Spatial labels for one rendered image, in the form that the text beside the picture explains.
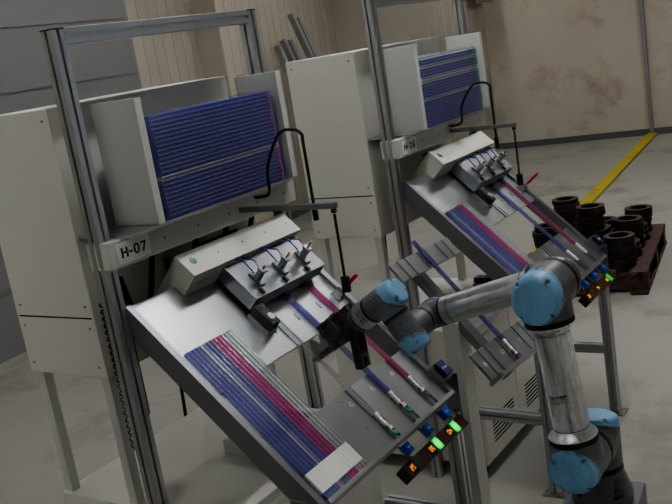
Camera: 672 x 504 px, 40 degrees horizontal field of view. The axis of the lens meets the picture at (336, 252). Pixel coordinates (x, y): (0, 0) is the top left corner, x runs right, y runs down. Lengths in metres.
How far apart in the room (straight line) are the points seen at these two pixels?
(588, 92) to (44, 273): 10.49
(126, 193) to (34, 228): 0.29
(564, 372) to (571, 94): 10.50
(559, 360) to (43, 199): 1.35
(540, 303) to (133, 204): 1.05
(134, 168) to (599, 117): 10.49
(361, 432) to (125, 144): 0.96
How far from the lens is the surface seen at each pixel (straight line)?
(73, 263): 2.47
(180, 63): 8.64
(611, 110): 12.47
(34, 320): 2.68
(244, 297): 2.54
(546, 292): 2.07
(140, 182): 2.37
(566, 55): 12.52
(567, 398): 2.18
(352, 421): 2.45
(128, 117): 2.35
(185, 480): 2.75
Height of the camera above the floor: 1.76
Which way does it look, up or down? 13 degrees down
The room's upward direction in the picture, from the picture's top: 10 degrees counter-clockwise
